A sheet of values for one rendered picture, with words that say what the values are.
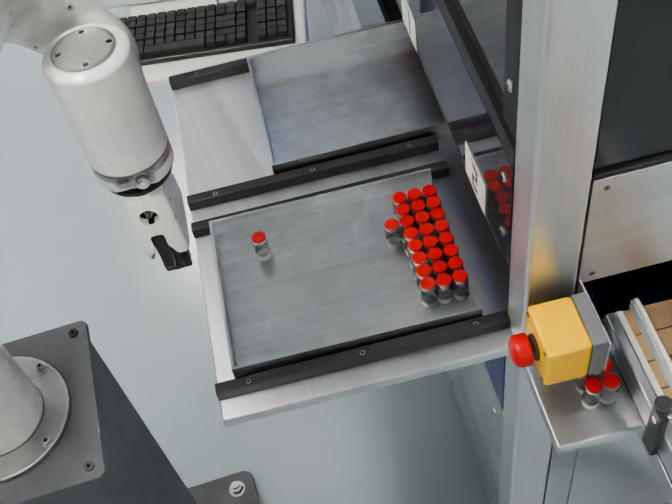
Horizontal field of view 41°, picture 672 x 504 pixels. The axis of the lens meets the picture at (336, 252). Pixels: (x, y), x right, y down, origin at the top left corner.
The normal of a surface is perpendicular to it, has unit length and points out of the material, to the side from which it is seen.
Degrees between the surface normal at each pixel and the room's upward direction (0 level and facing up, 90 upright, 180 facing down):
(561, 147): 90
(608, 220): 90
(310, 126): 0
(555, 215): 90
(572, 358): 90
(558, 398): 0
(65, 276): 0
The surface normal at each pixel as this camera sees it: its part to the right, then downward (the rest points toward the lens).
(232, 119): -0.12, -0.59
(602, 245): 0.21, 0.77
